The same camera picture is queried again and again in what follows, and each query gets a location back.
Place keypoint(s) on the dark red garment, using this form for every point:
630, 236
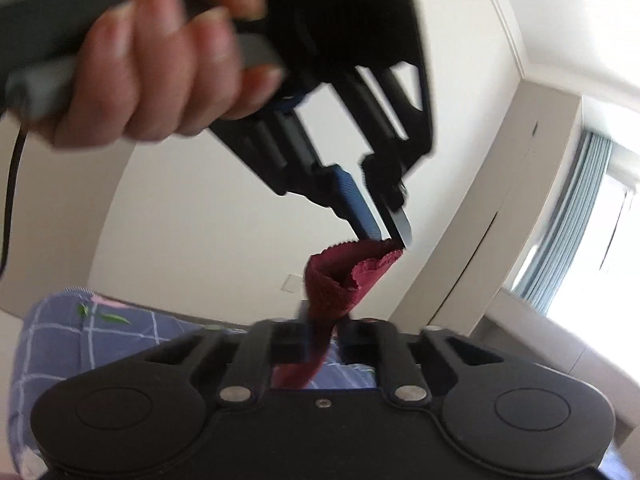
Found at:
330, 290

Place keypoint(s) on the pale blue curtain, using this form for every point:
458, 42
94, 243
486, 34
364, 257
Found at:
565, 225

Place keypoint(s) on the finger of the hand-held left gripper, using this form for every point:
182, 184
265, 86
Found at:
397, 222
350, 195

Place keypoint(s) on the person's left hand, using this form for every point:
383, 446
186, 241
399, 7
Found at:
150, 70

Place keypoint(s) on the blue checked floral bed sheet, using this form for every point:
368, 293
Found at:
75, 350

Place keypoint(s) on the beige wardrobe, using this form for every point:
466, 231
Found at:
500, 210

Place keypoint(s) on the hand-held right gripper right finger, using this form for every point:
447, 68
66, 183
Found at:
360, 341

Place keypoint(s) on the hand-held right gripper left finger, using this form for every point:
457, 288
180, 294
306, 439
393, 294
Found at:
287, 341

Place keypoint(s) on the bright window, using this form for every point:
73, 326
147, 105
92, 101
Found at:
620, 235

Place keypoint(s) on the beige window cabinet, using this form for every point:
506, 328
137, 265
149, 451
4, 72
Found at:
550, 335

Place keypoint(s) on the white wall socket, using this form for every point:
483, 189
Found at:
291, 283

